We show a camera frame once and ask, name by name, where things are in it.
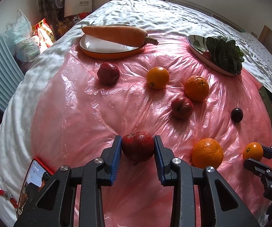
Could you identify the small white fan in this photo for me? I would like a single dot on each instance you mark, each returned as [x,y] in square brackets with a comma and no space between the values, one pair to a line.
[59,4]

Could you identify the plaid hanging cloth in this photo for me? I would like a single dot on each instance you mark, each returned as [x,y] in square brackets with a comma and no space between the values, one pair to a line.
[47,11]

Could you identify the red apple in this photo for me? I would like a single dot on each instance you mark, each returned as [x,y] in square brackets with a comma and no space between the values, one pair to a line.
[138,147]
[108,73]
[182,107]

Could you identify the large bumpy orange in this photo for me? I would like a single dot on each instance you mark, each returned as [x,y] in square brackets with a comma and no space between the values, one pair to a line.
[207,152]

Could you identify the dark purple plum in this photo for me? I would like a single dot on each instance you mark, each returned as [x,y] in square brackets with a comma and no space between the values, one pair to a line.
[236,115]

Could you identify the dark green leafy vegetable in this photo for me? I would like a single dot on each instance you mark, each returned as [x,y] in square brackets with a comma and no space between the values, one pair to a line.
[225,53]

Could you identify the bumpy orange at back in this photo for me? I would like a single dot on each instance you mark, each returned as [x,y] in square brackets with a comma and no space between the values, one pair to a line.
[196,88]

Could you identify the smooth orange at back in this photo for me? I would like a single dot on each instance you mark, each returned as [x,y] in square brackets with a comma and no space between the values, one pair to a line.
[157,78]

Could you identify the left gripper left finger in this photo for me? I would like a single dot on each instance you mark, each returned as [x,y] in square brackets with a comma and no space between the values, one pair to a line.
[54,204]

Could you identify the pink plastic sheet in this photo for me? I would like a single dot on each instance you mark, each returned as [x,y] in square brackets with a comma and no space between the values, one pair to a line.
[77,117]

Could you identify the white paper bag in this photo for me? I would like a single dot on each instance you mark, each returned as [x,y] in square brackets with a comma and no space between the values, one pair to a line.
[75,7]

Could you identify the red yellow snack package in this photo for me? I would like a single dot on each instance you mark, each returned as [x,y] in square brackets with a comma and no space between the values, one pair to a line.
[43,35]

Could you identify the translucent plastic bag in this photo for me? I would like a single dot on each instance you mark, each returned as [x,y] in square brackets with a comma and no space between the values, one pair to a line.
[20,40]

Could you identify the white bed quilt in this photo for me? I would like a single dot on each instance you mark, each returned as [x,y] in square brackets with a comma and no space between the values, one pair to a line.
[152,15]

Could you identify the white heart shaped plate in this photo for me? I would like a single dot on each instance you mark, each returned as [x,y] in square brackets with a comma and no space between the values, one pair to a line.
[199,49]

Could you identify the small smooth orange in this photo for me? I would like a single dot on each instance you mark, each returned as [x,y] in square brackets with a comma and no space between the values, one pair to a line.
[254,151]

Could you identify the light blue radiator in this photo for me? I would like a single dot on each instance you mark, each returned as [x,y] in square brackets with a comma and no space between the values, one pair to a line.
[10,75]

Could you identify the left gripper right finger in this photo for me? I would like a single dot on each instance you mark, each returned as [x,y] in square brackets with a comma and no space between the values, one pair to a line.
[219,203]

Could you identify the smartphone in red case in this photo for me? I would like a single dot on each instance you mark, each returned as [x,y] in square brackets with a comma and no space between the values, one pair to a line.
[37,176]

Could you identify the large orange carrot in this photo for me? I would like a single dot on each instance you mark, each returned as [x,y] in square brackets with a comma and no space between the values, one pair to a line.
[124,35]

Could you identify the orange rimmed white plate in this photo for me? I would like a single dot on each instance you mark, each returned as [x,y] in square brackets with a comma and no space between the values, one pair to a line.
[104,50]

